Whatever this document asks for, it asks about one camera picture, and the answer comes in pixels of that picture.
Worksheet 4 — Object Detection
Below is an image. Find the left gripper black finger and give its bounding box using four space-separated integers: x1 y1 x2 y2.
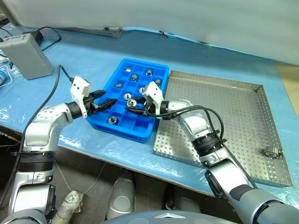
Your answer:
91 90 107 100
95 99 117 111

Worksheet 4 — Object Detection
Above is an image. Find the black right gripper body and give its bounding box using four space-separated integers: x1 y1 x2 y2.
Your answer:
144 98 157 117

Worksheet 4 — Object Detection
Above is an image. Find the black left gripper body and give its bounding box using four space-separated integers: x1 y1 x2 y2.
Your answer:
83 94 99 115

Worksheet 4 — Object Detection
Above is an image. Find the blue plastic compartment tray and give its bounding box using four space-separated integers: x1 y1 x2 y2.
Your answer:
85 57 171 143

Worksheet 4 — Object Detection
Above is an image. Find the flat perforated metal tray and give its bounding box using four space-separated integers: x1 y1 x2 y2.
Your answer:
67 26 124 38

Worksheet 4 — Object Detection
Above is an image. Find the perforated steel tray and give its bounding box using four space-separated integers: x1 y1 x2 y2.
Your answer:
153 70 293 188

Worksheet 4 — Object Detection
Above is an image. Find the blue plastic table cover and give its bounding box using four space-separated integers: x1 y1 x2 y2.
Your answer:
0 23 299 196

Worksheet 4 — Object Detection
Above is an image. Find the grey perforated metal box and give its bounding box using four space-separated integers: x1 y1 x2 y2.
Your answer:
0 33 54 81

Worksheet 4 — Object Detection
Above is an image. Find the grey rounded leg shell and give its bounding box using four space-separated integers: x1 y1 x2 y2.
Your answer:
106 171 136 220
164 186 203 213

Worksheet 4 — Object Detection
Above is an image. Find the blue and white small object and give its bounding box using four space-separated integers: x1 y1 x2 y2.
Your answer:
0 65 12 88

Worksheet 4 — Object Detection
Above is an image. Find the white taped cylinder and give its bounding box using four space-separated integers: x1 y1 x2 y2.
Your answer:
50 190 85 224

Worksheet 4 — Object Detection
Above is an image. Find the dark grey rounded body shell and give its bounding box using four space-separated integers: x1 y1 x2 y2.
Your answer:
106 210 239 224

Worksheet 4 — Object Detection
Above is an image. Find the brown cardboard mat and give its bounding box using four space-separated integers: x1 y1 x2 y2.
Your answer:
275 62 299 117

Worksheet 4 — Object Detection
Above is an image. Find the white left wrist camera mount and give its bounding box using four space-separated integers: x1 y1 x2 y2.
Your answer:
70 76 91 117

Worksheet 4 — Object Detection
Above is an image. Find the thin black power cable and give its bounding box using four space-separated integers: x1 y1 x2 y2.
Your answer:
37 26 62 51

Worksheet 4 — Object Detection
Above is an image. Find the thin white cord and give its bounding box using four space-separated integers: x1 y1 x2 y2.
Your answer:
55 162 107 194

